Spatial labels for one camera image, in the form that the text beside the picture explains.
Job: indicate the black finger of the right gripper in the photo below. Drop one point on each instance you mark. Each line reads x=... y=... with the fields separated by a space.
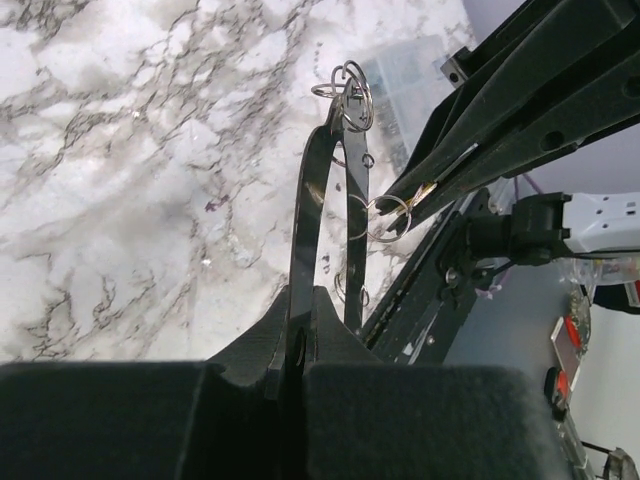
x=554 y=76
x=503 y=130

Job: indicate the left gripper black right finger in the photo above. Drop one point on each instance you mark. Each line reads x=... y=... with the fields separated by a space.
x=364 y=419

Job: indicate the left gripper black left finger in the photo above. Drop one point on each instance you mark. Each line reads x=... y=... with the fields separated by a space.
x=221 y=418

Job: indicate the large metal key ring band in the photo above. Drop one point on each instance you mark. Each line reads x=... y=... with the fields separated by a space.
x=333 y=192

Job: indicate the yellow key tag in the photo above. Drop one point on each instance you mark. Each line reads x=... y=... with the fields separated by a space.
x=421 y=193

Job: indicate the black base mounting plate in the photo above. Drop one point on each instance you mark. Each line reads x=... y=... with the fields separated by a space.
x=421 y=313

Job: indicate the clear plastic organizer box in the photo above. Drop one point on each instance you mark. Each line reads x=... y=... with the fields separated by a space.
x=407 y=85

